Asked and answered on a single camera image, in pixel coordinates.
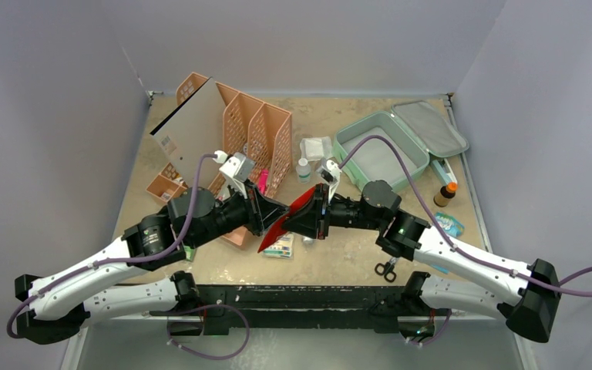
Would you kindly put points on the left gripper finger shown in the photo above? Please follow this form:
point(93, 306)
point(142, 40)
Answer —
point(265, 205)
point(268, 219)

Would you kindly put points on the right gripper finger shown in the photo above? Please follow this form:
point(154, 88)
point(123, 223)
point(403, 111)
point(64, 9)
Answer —
point(311, 202)
point(307, 225)

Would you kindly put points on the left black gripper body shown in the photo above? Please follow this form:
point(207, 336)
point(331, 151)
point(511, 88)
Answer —
point(232, 213)

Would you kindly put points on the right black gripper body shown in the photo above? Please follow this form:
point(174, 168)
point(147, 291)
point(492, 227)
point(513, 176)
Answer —
point(321, 213)

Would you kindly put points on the red first aid pouch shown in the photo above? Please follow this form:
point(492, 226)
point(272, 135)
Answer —
point(277, 230)

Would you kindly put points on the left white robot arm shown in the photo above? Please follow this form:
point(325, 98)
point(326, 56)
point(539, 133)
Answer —
point(56, 307)

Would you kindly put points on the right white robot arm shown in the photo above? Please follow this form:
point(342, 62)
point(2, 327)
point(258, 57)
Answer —
point(522, 295)

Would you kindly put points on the pink marker pen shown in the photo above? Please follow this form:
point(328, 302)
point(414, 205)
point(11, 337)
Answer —
point(263, 180)

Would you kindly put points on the green orange dressing packet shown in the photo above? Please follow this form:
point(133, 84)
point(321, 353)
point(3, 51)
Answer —
point(282, 248)

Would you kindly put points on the small white plastic bottle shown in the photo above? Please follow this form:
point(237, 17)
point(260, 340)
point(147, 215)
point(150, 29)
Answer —
point(303, 170)

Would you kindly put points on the white gauze pad packet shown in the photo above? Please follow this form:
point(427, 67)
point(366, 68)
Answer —
point(316, 148)

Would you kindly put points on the pink plastic desk organizer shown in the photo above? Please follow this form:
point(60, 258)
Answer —
point(251, 126)

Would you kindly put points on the grey folder board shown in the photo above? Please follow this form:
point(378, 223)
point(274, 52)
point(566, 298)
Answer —
point(194, 128)

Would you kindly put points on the brown bottle orange cap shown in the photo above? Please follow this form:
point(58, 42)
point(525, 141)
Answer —
point(445, 194)

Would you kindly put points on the blue wipes packet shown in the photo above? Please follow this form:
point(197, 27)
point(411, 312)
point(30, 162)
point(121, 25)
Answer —
point(449, 224)

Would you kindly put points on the mint green storage case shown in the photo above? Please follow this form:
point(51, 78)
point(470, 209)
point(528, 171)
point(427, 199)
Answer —
point(411, 133)

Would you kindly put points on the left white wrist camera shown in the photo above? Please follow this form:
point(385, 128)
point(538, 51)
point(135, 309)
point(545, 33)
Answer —
point(236, 169)

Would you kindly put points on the black handled scissors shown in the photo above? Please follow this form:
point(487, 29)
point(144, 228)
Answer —
point(387, 270)

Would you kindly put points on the black table front rail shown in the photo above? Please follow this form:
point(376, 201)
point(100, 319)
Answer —
point(344, 307)

